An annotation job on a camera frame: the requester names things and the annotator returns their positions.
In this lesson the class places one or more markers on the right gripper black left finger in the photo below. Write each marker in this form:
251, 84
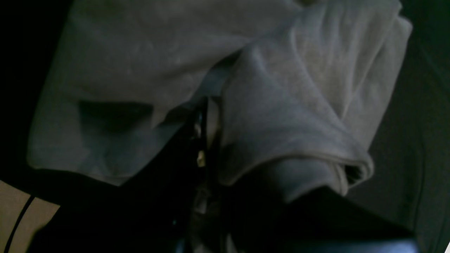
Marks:
150, 213

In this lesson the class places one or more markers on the black table cloth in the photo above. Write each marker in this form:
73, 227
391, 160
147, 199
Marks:
411, 148

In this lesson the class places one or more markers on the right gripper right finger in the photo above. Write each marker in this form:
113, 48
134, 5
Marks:
282, 201

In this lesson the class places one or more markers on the grey T-shirt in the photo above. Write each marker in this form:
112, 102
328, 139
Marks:
302, 87

